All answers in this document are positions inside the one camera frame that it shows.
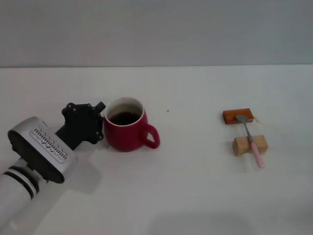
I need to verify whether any red ceramic coffee mug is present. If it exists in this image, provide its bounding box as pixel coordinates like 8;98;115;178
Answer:
102;97;161;153

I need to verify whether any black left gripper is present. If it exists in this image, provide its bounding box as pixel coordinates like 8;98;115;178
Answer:
55;100;107;151

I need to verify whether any pink handled metal spoon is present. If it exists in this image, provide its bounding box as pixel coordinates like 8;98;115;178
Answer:
235;114;266;169

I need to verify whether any dark orange wooden block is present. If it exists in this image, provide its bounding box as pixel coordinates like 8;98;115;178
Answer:
223;108;254;125

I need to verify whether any light wooden block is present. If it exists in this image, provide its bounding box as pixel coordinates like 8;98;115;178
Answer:
232;135;268;157

